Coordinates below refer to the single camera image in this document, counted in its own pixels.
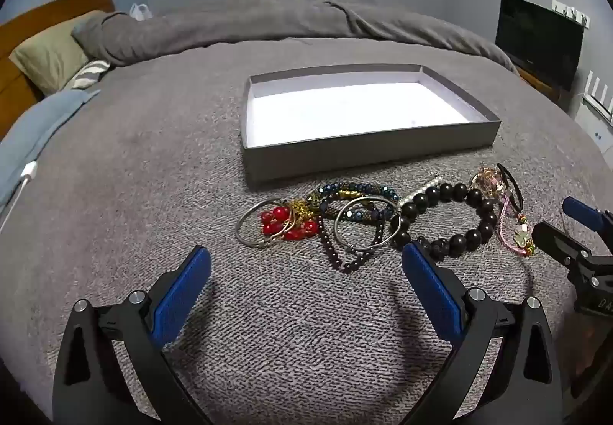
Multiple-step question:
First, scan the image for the grey cardboard box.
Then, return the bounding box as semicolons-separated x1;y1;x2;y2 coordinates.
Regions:
241;64;502;190

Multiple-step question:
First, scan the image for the wooden television stand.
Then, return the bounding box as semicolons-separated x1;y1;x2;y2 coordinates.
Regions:
515;66;575;105

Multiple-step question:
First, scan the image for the silver bangle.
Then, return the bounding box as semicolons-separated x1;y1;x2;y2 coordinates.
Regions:
334;196;390;251
234;199;295;248

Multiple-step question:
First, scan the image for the grey duvet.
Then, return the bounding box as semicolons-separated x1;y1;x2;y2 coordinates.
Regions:
72;0;520;74

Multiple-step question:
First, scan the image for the red and gold bead bracelet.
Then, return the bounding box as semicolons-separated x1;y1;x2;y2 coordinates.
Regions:
260;200;321;241

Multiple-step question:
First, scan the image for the grey striped pillow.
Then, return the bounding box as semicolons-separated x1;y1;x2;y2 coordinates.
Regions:
60;59;112;93

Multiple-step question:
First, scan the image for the large dark wooden bead bracelet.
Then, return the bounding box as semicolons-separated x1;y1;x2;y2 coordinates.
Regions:
390;182;499;263

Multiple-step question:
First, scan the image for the white pearl bracelet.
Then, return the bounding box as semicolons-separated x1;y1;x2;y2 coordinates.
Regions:
397;173;441;208

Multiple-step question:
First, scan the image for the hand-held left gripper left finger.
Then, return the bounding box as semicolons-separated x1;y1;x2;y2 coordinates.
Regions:
52;245;214;425

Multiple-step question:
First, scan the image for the light blue cloth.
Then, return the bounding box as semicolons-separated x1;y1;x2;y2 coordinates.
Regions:
0;89;101;210

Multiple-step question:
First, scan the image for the black television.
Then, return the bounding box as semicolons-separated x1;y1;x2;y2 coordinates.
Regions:
495;0;586;92

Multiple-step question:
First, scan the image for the grey knit blanket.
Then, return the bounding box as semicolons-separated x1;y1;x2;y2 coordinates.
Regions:
0;37;613;425

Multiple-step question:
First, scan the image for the pink cord charm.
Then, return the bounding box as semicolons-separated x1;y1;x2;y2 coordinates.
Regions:
498;192;539;258

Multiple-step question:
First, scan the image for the blue crystal bead bracelet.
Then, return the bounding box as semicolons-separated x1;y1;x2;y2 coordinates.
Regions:
313;182;400;221

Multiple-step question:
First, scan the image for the white wall hook rack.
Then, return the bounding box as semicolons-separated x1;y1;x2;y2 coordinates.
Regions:
551;0;592;29

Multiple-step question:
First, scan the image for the white charger cable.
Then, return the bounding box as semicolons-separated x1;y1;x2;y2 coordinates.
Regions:
0;161;39;234

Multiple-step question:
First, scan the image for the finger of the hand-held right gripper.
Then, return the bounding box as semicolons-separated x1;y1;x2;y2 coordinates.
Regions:
562;196;613;234
533;221;595;267

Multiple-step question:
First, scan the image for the olive pillow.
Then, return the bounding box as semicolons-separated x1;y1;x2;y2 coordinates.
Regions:
8;10;108;97

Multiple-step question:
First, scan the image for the white cabinet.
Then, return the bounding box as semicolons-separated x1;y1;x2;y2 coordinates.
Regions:
572;102;613;153

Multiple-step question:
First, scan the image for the wooden headboard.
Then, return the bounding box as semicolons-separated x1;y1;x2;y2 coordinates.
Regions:
0;0;116;138

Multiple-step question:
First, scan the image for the black hair tie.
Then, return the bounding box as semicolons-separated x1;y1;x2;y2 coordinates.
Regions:
497;162;524;215

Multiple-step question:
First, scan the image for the dark red small bead bracelet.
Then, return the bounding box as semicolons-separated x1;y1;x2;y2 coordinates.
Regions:
318;202;384;273

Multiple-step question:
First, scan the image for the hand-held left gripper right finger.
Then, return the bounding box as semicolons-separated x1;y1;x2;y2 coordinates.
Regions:
401;241;562;425

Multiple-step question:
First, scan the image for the white router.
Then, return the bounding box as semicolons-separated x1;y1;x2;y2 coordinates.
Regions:
577;71;613;124

